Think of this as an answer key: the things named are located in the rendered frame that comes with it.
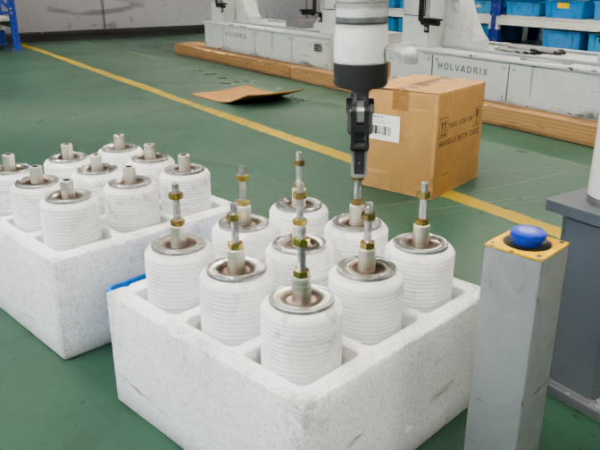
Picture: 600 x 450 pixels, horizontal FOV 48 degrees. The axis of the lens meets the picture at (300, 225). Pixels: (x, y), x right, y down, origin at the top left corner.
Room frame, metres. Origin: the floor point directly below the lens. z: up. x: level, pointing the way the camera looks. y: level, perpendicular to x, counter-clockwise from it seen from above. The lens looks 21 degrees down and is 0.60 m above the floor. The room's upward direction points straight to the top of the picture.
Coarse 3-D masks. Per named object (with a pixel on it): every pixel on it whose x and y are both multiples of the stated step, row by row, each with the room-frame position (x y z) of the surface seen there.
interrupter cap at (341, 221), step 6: (336, 216) 0.97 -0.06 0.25; (342, 216) 0.97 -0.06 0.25; (348, 216) 0.97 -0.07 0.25; (336, 222) 0.94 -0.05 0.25; (342, 222) 0.95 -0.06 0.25; (348, 222) 0.95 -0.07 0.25; (372, 222) 0.94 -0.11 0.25; (378, 222) 0.94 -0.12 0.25; (336, 228) 0.93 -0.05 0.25; (342, 228) 0.92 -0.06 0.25; (348, 228) 0.92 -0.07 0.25; (354, 228) 0.92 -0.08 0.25; (360, 228) 0.92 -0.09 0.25; (372, 228) 0.92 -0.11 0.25; (378, 228) 0.93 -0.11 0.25
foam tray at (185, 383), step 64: (128, 320) 0.82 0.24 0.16; (192, 320) 0.79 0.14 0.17; (448, 320) 0.78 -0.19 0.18; (128, 384) 0.83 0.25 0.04; (192, 384) 0.72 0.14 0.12; (256, 384) 0.64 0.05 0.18; (320, 384) 0.63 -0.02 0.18; (384, 384) 0.69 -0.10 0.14; (448, 384) 0.79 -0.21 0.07; (192, 448) 0.73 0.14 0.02; (256, 448) 0.64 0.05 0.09; (320, 448) 0.61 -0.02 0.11; (384, 448) 0.69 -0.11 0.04
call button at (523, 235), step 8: (512, 232) 0.71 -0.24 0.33; (520, 232) 0.71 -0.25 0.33; (528, 232) 0.71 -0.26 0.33; (536, 232) 0.71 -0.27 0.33; (544, 232) 0.71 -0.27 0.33; (512, 240) 0.72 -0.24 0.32; (520, 240) 0.70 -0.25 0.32; (528, 240) 0.70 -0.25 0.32; (536, 240) 0.69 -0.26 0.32; (544, 240) 0.70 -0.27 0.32
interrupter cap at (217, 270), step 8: (248, 256) 0.81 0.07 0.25; (208, 264) 0.79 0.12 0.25; (216, 264) 0.79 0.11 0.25; (224, 264) 0.79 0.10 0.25; (248, 264) 0.79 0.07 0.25; (256, 264) 0.79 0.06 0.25; (264, 264) 0.79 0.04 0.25; (208, 272) 0.76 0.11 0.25; (216, 272) 0.76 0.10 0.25; (224, 272) 0.77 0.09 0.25; (248, 272) 0.77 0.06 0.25; (256, 272) 0.76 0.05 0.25; (264, 272) 0.77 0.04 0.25; (224, 280) 0.74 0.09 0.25; (232, 280) 0.74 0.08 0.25; (240, 280) 0.74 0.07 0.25; (248, 280) 0.75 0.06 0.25
